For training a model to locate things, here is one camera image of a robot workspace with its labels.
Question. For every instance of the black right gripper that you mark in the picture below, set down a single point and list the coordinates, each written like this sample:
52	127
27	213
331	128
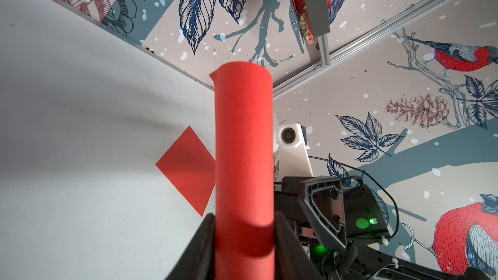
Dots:
314	208

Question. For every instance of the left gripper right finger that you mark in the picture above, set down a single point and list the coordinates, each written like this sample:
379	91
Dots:
291	261

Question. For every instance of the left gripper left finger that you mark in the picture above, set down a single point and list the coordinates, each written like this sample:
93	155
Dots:
198	259

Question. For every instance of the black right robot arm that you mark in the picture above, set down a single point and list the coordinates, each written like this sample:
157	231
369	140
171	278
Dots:
464	243

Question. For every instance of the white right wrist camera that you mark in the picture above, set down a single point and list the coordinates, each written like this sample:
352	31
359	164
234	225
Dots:
291	152

